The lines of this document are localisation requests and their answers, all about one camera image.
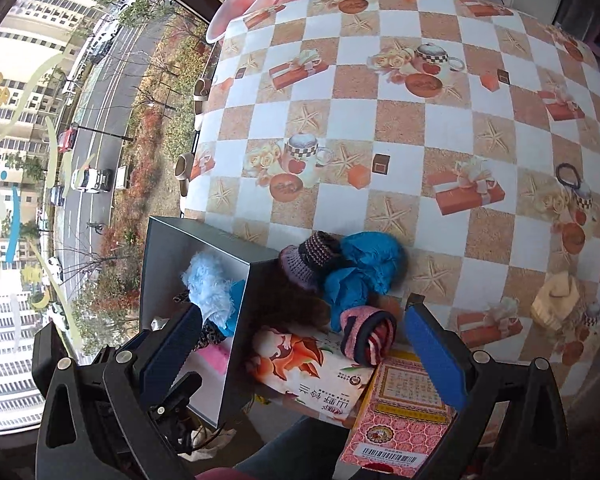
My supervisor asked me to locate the leopard print scrunchie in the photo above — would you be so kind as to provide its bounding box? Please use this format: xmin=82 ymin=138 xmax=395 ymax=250
xmin=194 ymin=320 xmax=226 ymax=351

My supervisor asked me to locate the blue cloth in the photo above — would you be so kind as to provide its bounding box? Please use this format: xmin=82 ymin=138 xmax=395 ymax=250
xmin=323 ymin=231 xmax=407 ymax=333

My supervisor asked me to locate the cream shoe near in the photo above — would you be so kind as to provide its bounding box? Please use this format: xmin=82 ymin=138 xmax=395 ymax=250
xmin=174 ymin=153 xmax=195 ymax=197

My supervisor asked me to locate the cream shoe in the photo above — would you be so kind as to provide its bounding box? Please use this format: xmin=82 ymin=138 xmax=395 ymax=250
xmin=193 ymin=77 xmax=211 ymax=116
xmin=174 ymin=153 xmax=195 ymax=197

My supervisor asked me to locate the purple striped knit hat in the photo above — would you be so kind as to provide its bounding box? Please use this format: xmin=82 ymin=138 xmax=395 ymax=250
xmin=278 ymin=231 xmax=344 ymax=292

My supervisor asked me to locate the beige knit sock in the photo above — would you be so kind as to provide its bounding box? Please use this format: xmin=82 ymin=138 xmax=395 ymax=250
xmin=531 ymin=271 xmax=581 ymax=332

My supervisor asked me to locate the grey cardboard storage box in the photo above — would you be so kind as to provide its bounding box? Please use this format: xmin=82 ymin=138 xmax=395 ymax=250
xmin=140 ymin=217 xmax=277 ymax=428

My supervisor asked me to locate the black hair tie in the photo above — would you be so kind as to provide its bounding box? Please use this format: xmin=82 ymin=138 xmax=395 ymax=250
xmin=555 ymin=161 xmax=583 ymax=192

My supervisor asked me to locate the light blue fluffy scrunchie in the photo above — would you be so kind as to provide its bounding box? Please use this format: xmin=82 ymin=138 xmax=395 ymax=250
xmin=182 ymin=252 xmax=245 ymax=337

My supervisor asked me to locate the floral tissue pack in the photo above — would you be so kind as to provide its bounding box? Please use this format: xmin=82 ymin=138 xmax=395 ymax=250
xmin=246 ymin=325 xmax=374 ymax=426

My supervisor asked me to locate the pink foam sheet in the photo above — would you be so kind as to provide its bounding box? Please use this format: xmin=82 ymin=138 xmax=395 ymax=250
xmin=195 ymin=338 xmax=233 ymax=376

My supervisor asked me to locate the pink navy striped knit sock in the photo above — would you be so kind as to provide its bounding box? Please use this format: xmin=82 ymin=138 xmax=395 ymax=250
xmin=340 ymin=306 xmax=396 ymax=367

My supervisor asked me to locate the pink patterned paper box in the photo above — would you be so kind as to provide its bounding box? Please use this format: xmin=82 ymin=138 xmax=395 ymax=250
xmin=340 ymin=347 xmax=455 ymax=479

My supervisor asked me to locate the cream shoe far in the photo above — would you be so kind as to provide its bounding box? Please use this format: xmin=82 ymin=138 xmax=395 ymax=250
xmin=193 ymin=77 xmax=211 ymax=116

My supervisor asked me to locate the checkered patterned tablecloth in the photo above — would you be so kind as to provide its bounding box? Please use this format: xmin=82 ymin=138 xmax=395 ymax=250
xmin=181 ymin=0 xmax=600 ymax=399

